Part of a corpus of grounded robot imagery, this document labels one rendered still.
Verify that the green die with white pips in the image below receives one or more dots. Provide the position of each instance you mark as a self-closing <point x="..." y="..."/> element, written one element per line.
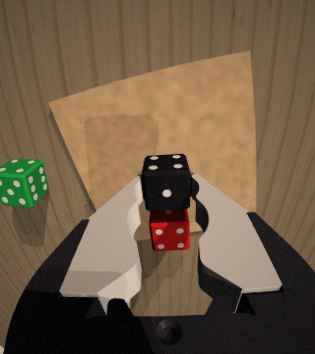
<point x="22" y="182"/>

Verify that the tan cork mat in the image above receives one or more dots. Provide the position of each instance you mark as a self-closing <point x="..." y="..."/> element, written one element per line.
<point x="203" y="109"/>

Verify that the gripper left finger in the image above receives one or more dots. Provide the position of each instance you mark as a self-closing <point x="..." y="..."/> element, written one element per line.
<point x="96" y="262"/>

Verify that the black die with white pips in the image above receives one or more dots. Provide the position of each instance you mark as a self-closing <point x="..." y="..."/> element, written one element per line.
<point x="166" y="182"/>

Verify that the dark red die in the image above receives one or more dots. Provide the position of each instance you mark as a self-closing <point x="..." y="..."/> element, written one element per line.
<point x="169" y="230"/>

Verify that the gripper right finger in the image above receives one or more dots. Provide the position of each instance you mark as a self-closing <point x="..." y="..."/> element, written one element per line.
<point x="242" y="257"/>

